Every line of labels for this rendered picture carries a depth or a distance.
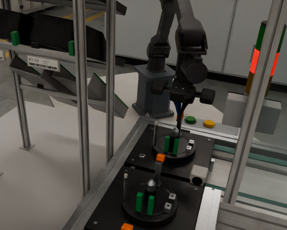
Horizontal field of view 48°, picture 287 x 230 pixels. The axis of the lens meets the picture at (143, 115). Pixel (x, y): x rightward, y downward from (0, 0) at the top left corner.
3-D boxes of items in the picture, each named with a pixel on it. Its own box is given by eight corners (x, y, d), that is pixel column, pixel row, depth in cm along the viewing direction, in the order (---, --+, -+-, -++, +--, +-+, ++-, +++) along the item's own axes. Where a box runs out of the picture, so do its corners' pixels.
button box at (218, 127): (181, 128, 126) (183, 114, 123) (235, 139, 121) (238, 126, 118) (177, 137, 120) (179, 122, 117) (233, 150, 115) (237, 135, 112)
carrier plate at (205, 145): (148, 128, 115) (148, 122, 114) (214, 143, 109) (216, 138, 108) (123, 167, 95) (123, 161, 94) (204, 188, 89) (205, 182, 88)
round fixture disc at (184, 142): (158, 133, 109) (158, 128, 108) (198, 142, 105) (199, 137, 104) (145, 156, 97) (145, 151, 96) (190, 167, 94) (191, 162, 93)
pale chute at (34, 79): (57, 101, 121) (62, 90, 122) (85, 110, 116) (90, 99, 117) (7, 67, 96) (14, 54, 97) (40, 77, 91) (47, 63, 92)
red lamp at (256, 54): (249, 66, 73) (254, 45, 70) (273, 70, 71) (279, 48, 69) (249, 73, 68) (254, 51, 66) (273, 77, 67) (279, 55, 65)
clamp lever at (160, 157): (153, 180, 84) (158, 152, 83) (160, 182, 83) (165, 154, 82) (149, 184, 80) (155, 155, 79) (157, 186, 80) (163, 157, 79)
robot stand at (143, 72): (159, 101, 154) (162, 62, 144) (174, 116, 142) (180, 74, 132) (131, 106, 148) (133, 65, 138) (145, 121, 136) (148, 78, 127)
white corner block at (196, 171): (190, 174, 94) (193, 163, 92) (206, 178, 93) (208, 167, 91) (188, 184, 90) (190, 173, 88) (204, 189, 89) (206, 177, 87)
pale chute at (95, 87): (93, 108, 117) (98, 97, 118) (123, 118, 112) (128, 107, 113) (51, 75, 92) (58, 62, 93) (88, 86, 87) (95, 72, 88)
